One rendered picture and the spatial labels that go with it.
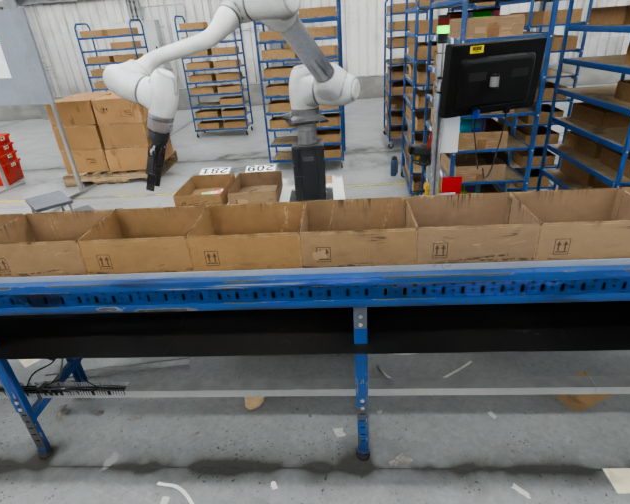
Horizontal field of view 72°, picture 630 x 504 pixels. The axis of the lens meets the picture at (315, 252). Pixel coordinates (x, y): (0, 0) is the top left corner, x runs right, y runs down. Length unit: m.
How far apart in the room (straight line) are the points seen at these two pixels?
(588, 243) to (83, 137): 5.79
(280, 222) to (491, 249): 0.80
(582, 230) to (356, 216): 0.77
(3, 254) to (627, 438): 2.60
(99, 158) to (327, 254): 5.19
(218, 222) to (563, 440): 1.74
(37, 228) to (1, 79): 4.35
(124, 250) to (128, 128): 4.53
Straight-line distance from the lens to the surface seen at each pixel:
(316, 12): 5.53
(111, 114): 6.14
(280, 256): 1.49
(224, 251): 1.52
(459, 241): 1.50
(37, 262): 1.85
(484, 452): 2.16
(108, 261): 1.70
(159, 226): 1.90
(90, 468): 2.35
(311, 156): 2.45
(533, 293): 1.64
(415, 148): 2.29
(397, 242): 1.47
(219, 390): 2.02
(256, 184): 2.88
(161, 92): 1.67
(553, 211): 1.90
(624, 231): 1.69
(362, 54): 11.22
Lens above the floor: 1.66
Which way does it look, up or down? 27 degrees down
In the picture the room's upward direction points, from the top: 4 degrees counter-clockwise
